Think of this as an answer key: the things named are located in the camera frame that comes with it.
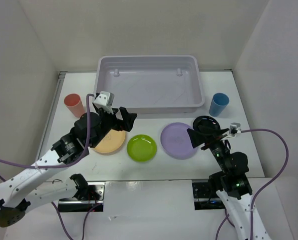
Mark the pink plastic cup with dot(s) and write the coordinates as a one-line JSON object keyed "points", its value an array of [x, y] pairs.
{"points": [[74, 103]]}

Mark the black small plate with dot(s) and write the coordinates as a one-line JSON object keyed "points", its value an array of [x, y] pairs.
{"points": [[207, 121]]}

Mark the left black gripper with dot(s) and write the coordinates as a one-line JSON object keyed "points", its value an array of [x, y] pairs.
{"points": [[128, 121]]}

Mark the green plastic plate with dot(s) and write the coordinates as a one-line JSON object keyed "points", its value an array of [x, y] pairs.
{"points": [[141, 148]]}

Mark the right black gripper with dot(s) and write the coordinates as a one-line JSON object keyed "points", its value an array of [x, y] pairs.
{"points": [[210, 135]]}

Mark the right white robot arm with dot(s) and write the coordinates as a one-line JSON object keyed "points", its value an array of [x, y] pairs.
{"points": [[231, 184]]}

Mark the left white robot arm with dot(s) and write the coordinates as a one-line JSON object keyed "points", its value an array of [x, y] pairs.
{"points": [[27, 191]]}

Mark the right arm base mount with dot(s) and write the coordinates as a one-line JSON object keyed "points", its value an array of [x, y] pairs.
{"points": [[204, 197]]}

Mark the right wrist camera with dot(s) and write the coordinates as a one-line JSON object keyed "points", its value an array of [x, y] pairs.
{"points": [[234, 130]]}

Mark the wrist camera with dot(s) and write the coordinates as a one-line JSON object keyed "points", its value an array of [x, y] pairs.
{"points": [[103, 99], [234, 130]]}

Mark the orange plastic plate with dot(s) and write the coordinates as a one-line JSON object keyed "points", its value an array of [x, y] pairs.
{"points": [[111, 143]]}

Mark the lavender plastic bin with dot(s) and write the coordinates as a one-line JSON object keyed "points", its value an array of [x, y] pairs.
{"points": [[151, 84]]}

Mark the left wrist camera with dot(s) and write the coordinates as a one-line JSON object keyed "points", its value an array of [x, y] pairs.
{"points": [[103, 99]]}

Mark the purple plastic plate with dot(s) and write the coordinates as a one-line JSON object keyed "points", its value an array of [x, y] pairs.
{"points": [[176, 141]]}

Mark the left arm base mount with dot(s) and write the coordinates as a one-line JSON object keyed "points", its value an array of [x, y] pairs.
{"points": [[93, 200]]}

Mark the blue plastic cup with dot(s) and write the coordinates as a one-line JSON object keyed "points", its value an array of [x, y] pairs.
{"points": [[218, 104]]}

